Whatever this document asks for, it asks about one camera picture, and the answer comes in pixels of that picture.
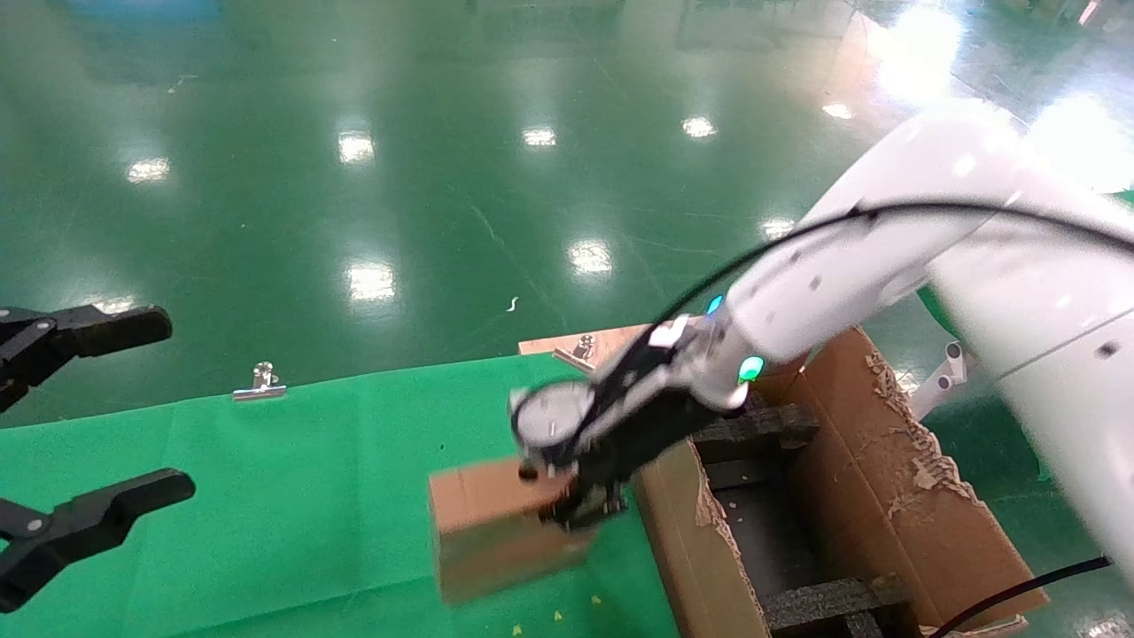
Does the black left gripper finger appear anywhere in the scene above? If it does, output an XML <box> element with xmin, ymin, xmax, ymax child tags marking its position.
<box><xmin>0</xmin><ymin>471</ymin><xmax>196</xmax><ymax>615</ymax></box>
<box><xmin>0</xmin><ymin>304</ymin><xmax>173</xmax><ymax>413</ymax></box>

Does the silver binder clip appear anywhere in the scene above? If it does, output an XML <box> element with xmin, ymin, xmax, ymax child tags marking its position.
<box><xmin>232</xmin><ymin>362</ymin><xmax>288</xmax><ymax>401</ymax></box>
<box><xmin>554</xmin><ymin>335</ymin><xmax>599</xmax><ymax>373</ymax></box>

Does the black camera cable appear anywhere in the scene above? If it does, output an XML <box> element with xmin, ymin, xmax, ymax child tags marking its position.
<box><xmin>567</xmin><ymin>202</ymin><xmax>1134</xmax><ymax>638</ymax></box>

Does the notched black foam insert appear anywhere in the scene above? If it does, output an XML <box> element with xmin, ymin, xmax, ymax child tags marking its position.
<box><xmin>691</xmin><ymin>403</ymin><xmax>820</xmax><ymax>490</ymax></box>

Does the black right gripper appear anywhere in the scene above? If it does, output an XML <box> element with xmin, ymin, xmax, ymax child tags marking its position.
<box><xmin>518</xmin><ymin>341</ymin><xmax>743</xmax><ymax>533</ymax></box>

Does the white tubular frame piece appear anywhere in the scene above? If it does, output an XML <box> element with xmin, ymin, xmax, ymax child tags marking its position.
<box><xmin>908</xmin><ymin>341</ymin><xmax>975</xmax><ymax>422</ymax></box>

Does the small brown cardboard box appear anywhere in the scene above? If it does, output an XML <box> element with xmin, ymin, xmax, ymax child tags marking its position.
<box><xmin>428</xmin><ymin>456</ymin><xmax>612</xmax><ymax>606</ymax></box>

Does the large green tablecloth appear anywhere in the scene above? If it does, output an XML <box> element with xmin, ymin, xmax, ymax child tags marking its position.
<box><xmin>0</xmin><ymin>352</ymin><xmax>681</xmax><ymax>638</ymax></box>

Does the large open cardboard carton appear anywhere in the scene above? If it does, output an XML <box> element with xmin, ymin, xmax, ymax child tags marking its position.
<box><xmin>631</xmin><ymin>323</ymin><xmax>1051</xmax><ymax>638</ymax></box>

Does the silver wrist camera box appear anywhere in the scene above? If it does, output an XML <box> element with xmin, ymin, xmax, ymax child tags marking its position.
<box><xmin>509</xmin><ymin>379</ymin><xmax>596</xmax><ymax>453</ymax></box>

